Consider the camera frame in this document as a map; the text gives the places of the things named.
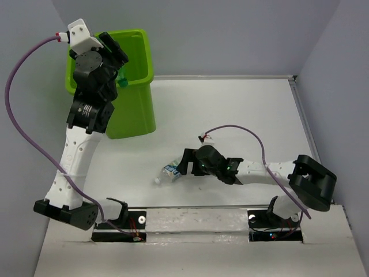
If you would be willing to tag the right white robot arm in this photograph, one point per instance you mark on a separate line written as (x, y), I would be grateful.
(306, 183)

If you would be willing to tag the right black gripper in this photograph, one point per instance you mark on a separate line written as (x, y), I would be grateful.
(189, 154)

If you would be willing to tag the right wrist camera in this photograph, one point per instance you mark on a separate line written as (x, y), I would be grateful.
(205, 139)

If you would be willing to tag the green plastic bottle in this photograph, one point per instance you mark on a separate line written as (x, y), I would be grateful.
(121, 79)

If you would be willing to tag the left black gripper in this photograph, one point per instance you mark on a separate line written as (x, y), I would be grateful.
(115, 47)

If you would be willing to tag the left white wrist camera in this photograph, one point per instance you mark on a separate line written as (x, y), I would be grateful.
(79, 36)

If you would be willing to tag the green plastic bin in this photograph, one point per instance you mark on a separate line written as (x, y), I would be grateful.
(133, 108)

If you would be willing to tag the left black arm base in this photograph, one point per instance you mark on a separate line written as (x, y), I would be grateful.
(132, 231)

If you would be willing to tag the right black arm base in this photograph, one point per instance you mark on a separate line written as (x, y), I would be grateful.
(267, 227)

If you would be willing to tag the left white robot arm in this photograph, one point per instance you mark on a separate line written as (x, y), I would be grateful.
(66, 201)

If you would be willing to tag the clear bottle blue white label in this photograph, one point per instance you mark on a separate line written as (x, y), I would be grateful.
(169, 173)

